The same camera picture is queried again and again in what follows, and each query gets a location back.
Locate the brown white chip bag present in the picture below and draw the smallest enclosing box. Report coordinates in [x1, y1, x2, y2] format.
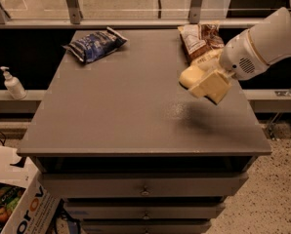
[178, 22, 225, 61]

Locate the grey drawer cabinet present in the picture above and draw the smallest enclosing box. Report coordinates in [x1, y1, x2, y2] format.
[19, 29, 270, 234]

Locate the blue chip bag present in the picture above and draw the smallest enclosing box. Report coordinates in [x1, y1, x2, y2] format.
[62, 27, 128, 64]

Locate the metal window railing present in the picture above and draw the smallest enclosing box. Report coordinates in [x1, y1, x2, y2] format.
[0, 0, 291, 29]

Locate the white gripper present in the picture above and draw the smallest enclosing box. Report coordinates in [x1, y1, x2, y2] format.
[188, 29, 269, 104]

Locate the white cardboard box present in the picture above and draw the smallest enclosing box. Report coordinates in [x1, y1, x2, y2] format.
[0, 145, 60, 234]

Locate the yellow wavy sponge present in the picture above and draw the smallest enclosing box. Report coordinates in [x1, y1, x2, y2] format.
[179, 65, 205, 89]

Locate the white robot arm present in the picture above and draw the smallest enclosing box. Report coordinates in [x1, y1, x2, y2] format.
[187, 0, 291, 104]

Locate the white pump dispenser bottle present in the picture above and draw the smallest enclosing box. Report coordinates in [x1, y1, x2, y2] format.
[0, 66, 26, 99]

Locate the orange fruit in box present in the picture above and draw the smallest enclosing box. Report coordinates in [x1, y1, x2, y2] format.
[0, 208, 9, 224]

